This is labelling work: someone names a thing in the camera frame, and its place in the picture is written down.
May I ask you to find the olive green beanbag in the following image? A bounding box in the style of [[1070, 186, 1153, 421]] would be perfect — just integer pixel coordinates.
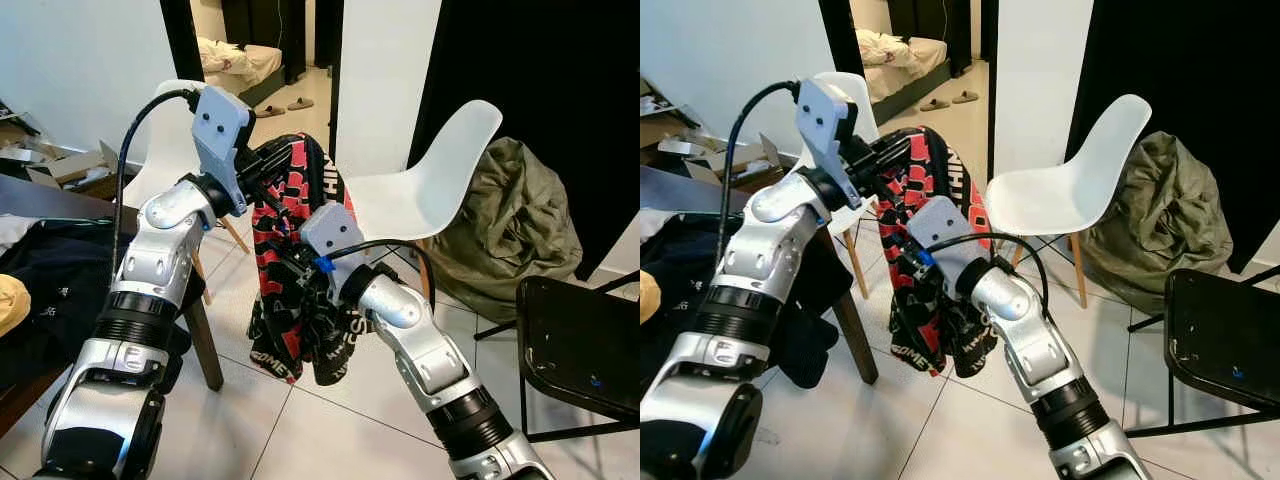
[[1078, 130, 1236, 316], [428, 135, 584, 323]]

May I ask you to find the dark wooden table leg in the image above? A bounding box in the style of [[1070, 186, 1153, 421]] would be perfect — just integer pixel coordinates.
[[825, 225, 881, 386], [183, 285, 226, 393]]

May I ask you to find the red black printed garment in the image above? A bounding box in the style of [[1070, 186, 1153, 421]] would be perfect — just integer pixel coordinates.
[[875, 125, 1001, 379], [245, 132, 371, 386]]

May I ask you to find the open cardboard box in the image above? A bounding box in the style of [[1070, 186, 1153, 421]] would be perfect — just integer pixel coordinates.
[[655, 130, 791, 186], [20, 140, 136, 191]]

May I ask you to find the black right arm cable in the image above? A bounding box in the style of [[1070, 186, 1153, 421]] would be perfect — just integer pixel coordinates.
[[925, 232, 1051, 311], [312, 238, 439, 306]]

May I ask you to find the navy garment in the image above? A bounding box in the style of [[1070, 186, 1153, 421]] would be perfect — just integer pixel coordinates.
[[0, 215, 191, 391], [640, 210, 841, 391]]

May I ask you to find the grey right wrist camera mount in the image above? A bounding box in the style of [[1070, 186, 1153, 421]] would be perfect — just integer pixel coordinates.
[[298, 203, 366, 276], [905, 195, 976, 271]]

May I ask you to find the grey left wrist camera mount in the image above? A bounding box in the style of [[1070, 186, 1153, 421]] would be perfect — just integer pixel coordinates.
[[190, 85, 253, 216], [795, 78, 861, 206]]

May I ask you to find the bed with white bedding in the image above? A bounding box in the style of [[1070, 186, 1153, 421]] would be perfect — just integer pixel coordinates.
[[855, 28, 951, 121], [195, 35, 286, 106]]

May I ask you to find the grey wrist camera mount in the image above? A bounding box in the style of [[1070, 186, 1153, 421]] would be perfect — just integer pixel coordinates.
[[190, 85, 253, 216], [795, 78, 861, 206], [298, 203, 366, 276], [905, 195, 976, 271]]

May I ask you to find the black folding chair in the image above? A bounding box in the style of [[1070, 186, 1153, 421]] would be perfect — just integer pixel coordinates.
[[472, 270, 641, 443], [1125, 265, 1280, 439]]

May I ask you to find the black door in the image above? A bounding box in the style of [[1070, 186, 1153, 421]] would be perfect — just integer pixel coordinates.
[[408, 0, 641, 281], [1065, 0, 1280, 276]]

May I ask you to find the light grey printed garment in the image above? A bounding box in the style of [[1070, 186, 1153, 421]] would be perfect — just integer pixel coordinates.
[[0, 212, 46, 256], [640, 205, 691, 241]]

